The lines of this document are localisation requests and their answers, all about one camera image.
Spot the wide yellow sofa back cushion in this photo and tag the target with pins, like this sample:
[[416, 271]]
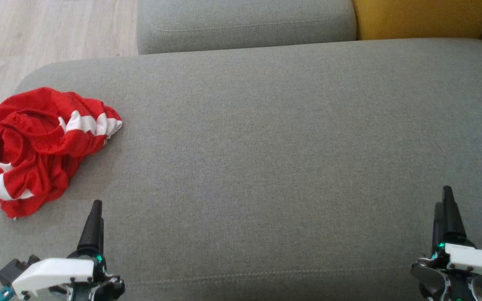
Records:
[[421, 16]]

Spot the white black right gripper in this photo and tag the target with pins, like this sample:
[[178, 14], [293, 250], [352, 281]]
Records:
[[475, 261]]

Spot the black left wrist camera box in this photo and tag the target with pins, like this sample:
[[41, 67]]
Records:
[[11, 269]]

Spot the red shorts with white band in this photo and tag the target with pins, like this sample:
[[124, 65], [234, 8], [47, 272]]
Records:
[[44, 104]]

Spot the large grey sofa seat cushion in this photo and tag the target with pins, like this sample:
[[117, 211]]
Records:
[[266, 146]]

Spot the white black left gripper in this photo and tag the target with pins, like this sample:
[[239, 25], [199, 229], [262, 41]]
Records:
[[57, 271]]

